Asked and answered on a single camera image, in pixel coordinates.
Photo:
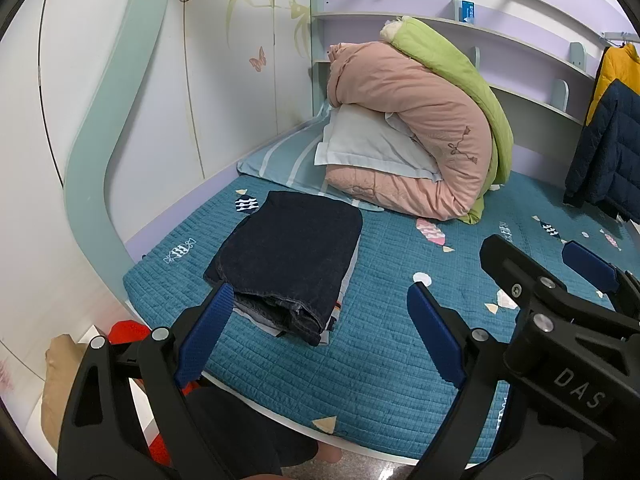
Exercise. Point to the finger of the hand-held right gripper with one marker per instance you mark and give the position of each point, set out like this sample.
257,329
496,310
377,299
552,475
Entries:
590,265
515,275

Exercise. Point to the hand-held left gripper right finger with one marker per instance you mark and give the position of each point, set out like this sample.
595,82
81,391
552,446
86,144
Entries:
435,330

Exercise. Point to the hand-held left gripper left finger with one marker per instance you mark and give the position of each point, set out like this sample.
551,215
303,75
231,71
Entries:
205,330

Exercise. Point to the dark denim jacket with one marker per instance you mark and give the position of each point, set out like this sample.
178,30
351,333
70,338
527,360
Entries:
290,250

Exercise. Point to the teal quilted bed mat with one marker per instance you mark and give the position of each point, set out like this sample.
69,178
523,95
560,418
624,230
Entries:
390,360

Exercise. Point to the red bag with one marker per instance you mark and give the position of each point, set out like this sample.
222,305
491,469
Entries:
125,332

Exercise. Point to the grey striped sweater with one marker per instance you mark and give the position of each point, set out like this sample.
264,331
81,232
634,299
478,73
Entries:
349,275

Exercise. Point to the navy and yellow puffer jacket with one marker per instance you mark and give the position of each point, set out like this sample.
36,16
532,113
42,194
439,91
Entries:
610,150

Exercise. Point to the beige paper bag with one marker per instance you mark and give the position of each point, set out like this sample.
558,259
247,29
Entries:
60,385

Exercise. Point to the blue striped pillow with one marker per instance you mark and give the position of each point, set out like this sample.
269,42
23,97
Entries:
285,160

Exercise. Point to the pink quilt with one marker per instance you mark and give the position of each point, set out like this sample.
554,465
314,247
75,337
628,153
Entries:
410,110

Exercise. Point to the white pillow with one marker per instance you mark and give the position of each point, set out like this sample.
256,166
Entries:
365,145

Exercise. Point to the mint curved bed panel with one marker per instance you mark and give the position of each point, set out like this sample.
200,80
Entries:
90,160

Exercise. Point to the green blanket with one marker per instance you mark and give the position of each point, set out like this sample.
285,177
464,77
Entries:
450,55

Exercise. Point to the white butterfly print wardrobe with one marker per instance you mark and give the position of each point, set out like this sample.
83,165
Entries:
225,85

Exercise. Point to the small blue box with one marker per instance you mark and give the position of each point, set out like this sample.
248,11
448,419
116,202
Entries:
467,11

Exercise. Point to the lilac wall shelf unit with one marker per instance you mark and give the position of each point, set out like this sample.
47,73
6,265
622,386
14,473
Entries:
560,97

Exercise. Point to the clothes rail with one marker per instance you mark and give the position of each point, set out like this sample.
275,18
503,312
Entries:
622,37

